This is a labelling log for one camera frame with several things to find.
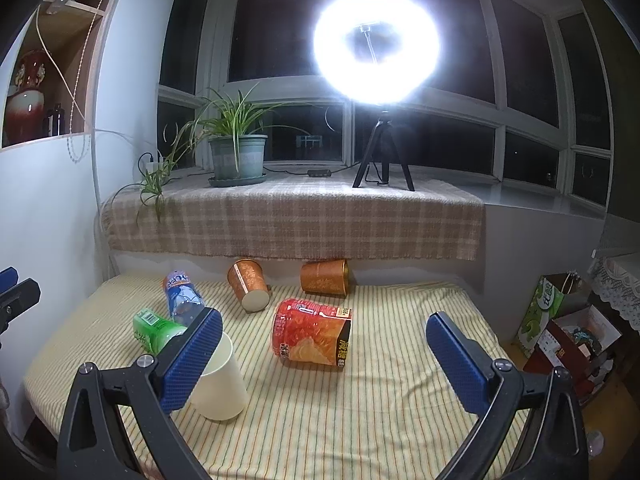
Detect cream white cup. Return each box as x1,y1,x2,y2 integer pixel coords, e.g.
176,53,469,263
190,331,249,422

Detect beige checked cloth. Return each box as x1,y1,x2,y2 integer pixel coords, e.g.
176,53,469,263
100,172,486,262

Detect dark glass bottle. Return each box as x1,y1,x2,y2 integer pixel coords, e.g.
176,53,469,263
44,104,67,137

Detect white window frame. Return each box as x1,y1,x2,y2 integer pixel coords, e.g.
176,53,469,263
157,0,613,206

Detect dark green pot saucer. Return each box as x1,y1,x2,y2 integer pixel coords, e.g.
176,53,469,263
208,172,268,188

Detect orange brown paper cup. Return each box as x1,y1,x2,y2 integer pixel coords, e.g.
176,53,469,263
300,258,351,297
227,258,272,313

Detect wooden wall shelf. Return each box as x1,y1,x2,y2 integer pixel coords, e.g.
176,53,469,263
0,0,108,150

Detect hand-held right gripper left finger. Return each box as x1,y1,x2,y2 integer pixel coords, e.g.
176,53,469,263
56,306,224,480

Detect black tripod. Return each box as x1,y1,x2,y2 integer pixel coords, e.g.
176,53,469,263
351,107,416,192

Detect black cable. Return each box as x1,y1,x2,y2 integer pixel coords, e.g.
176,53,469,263
263,161,361,177

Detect white lace cloth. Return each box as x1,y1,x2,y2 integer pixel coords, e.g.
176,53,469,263
590,255,640,331

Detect red cardboard box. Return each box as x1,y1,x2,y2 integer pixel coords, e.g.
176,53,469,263
525,305,626,401

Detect green paper bag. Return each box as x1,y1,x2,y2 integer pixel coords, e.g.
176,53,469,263
515,274,591,358

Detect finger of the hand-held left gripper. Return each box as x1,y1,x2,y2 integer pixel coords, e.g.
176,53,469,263
0,267,42,336

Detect white ring light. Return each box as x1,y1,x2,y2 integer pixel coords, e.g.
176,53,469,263
312,0,443,108

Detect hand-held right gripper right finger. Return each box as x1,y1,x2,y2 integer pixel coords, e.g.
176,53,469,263
425,311,590,480

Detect yellow striped table cloth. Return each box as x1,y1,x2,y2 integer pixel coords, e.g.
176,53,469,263
22,272,531,480

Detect red instant noodle cup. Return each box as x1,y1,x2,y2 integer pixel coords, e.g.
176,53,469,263
272,298,353,371

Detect white hanging cord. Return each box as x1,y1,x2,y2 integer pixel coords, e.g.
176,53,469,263
35,0,96,133

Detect red ceramic vase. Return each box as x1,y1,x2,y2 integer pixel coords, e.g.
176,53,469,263
5,50,51,145

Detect green spider plant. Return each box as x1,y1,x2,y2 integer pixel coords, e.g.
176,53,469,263
135,85,301,223

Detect blue label plastic bottle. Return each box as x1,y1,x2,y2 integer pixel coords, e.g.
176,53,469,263
164,270,207,328

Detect grey green plant pot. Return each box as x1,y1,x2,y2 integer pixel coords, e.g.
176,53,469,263
208,134,269,180

